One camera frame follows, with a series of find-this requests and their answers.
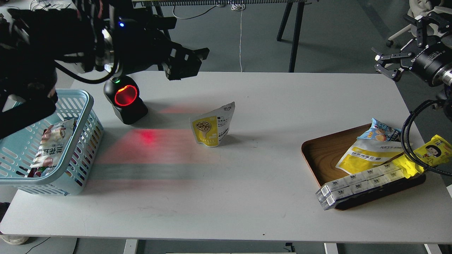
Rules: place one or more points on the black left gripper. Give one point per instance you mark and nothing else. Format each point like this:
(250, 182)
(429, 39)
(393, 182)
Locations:
(140, 40)

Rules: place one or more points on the blue chip snack bag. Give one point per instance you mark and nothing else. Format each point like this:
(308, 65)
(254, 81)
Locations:
(381, 132)

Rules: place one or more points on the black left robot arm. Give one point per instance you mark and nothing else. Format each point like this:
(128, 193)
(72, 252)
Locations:
(98, 41)

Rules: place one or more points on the light blue plastic basket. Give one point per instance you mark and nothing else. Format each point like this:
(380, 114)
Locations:
(71, 174)

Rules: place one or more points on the white red snack bag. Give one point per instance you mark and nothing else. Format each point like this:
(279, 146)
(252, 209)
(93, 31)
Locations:
(53, 142)

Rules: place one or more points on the wooden brown tray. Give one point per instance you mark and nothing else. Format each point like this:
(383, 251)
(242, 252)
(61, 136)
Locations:
(323, 153)

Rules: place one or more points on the yellow white flat snack pouch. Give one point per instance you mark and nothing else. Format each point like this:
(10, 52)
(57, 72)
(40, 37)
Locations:
(366, 154)

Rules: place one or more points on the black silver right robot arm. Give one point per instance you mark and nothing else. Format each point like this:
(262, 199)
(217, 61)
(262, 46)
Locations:
(443, 31)

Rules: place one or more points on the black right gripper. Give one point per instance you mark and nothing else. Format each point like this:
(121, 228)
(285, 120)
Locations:
(433, 64)

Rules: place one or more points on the black trestle table background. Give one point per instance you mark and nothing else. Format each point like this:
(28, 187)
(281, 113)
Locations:
(242, 35)

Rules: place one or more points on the yellow white chickpea snack pouch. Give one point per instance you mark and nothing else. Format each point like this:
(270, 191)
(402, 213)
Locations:
(210, 129)

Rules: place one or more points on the clear boxed snack row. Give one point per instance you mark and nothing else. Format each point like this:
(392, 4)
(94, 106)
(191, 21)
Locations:
(353, 190)

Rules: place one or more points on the black barcode scanner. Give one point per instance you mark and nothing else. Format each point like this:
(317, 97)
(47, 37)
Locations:
(124, 95)

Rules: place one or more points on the yellow cartoon face snack bag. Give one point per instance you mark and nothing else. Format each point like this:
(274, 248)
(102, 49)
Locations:
(433, 153)

